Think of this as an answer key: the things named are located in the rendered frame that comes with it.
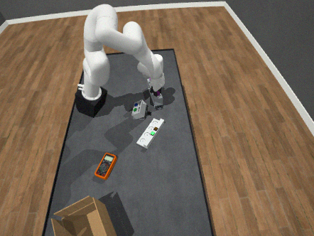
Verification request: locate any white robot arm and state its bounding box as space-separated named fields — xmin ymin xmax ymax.
xmin=77 ymin=4 xmax=163 ymax=100

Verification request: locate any grey tube rack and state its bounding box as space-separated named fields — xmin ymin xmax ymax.
xmin=147 ymin=79 xmax=163 ymax=106

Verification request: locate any white button panel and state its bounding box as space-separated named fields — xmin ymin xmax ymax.
xmin=132 ymin=100 xmax=151 ymax=120

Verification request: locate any orange digital multimeter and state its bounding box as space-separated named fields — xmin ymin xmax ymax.
xmin=94 ymin=153 xmax=117 ymax=180

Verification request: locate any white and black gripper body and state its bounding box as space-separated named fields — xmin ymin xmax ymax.
xmin=150 ymin=74 xmax=165 ymax=92

